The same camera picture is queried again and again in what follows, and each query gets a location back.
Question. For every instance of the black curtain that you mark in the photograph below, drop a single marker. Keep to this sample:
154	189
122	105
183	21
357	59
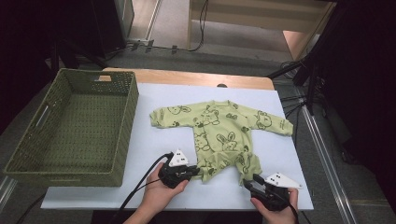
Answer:
25	46
367	93

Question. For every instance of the beige wooden cabinet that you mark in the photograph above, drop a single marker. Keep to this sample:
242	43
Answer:
249	15

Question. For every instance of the long metal floor rail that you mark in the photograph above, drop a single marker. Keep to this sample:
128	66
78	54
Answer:
327	168

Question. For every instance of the person's right hand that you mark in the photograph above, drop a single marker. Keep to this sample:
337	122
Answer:
280	217

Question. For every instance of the person's left hand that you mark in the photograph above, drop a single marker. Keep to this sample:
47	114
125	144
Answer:
162	196

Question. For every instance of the wooden table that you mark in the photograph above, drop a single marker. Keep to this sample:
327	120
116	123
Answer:
186	77

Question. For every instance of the black cabinet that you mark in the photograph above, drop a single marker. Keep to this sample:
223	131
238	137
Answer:
124	18

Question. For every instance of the short metal floor rail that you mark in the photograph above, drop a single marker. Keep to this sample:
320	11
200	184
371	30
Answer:
6	189

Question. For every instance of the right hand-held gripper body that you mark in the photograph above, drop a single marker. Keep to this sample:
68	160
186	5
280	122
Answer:
274	196

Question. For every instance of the white table mat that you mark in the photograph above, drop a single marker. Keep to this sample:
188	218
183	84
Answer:
174	140

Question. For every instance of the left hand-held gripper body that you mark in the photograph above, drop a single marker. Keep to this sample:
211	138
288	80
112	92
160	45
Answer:
172	175

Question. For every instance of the green woven basket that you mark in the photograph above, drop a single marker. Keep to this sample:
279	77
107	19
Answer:
81	130

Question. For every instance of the black tripod stand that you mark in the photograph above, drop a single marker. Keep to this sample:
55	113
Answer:
310	93

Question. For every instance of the green printed baby romper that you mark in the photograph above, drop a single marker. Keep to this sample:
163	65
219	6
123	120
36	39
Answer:
224	130

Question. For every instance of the black metal stand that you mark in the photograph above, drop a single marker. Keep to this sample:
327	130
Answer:
59	56

